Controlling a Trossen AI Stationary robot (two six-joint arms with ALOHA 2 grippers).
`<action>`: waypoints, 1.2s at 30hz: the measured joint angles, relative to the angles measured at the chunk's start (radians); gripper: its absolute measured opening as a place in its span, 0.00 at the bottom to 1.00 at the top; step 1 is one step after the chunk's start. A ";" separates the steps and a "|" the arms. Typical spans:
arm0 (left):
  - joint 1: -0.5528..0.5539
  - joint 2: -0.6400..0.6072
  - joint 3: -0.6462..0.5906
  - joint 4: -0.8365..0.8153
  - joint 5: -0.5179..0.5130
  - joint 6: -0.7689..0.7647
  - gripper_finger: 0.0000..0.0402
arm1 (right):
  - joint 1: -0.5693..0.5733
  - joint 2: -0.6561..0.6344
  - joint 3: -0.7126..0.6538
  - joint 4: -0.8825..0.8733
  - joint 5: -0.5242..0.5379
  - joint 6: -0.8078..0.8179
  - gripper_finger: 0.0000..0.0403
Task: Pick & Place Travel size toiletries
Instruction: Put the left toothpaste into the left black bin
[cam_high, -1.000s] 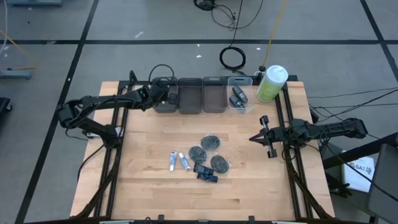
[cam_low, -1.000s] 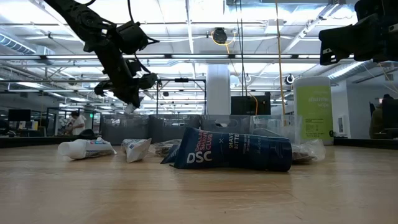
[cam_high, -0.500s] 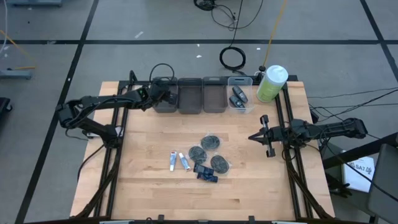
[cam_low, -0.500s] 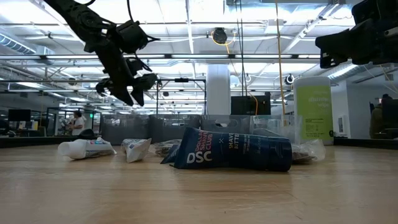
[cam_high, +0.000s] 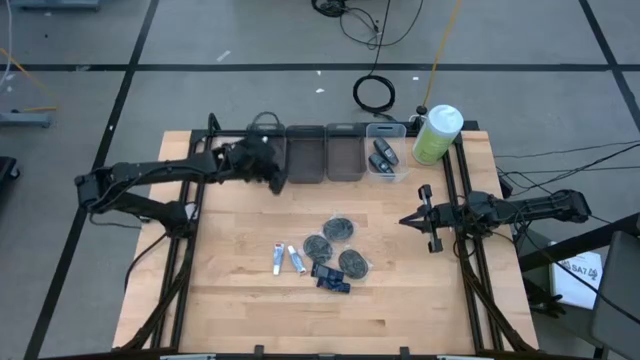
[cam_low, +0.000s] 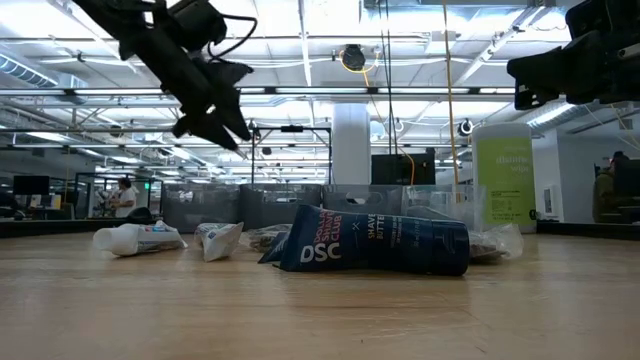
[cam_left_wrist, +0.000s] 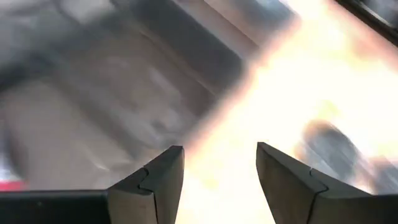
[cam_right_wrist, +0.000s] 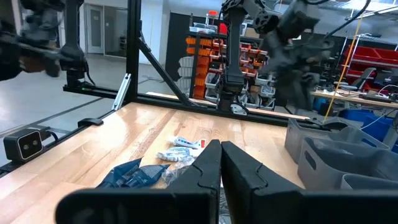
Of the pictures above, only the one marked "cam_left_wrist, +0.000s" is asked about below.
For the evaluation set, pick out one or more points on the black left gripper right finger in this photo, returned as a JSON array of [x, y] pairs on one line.
[[295, 193]]

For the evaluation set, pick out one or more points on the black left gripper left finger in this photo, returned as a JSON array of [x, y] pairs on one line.
[[155, 186]]

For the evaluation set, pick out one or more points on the navy DSC shave butter tube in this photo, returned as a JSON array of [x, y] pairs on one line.
[[332, 149]]

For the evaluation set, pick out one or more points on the black table frame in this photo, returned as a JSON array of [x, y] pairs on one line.
[[370, 20]]

